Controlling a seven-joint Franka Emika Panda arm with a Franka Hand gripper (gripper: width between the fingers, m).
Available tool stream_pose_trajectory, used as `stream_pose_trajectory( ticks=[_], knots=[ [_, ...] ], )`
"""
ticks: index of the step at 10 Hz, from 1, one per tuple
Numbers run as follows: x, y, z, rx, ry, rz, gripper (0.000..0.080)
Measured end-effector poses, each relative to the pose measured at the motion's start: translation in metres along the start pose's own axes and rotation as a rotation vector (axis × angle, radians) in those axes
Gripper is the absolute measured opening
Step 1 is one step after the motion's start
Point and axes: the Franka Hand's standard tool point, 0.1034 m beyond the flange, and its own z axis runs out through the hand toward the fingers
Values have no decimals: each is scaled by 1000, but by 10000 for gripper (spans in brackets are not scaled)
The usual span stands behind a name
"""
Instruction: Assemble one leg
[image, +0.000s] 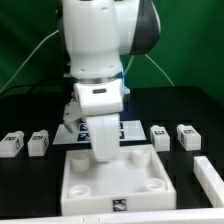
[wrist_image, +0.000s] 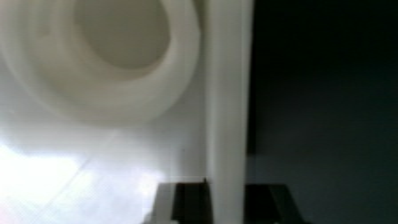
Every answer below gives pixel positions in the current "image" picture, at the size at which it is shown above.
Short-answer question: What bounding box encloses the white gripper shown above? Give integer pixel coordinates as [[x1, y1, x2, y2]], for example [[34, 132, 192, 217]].
[[63, 79, 123, 162]]

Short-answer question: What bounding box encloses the white square tabletop tray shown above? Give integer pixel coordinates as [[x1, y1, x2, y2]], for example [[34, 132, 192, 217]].
[[61, 145, 176, 216]]

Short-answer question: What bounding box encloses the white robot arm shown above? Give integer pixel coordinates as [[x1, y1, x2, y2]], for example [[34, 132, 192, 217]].
[[62, 0, 161, 162]]

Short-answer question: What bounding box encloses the white sheet with tags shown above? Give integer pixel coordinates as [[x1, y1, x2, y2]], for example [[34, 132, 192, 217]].
[[53, 120, 146, 145]]

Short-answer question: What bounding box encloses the black cable on table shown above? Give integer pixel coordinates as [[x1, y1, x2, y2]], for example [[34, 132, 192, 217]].
[[0, 78, 64, 98]]

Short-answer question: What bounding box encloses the white cable left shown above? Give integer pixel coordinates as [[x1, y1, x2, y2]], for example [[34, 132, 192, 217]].
[[0, 29, 63, 95]]

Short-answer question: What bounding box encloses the white cable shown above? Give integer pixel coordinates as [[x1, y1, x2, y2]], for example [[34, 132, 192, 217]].
[[124, 53, 176, 88], [0, 29, 63, 95]]

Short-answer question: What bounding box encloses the white cable right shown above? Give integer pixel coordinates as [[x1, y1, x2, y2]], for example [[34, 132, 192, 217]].
[[124, 53, 176, 88]]

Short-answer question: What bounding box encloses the white obstacle wall right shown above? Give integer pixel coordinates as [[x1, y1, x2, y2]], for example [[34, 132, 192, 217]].
[[193, 156, 224, 208]]

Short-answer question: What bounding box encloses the white front rail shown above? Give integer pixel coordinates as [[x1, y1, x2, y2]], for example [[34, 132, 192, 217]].
[[0, 208, 224, 224]]

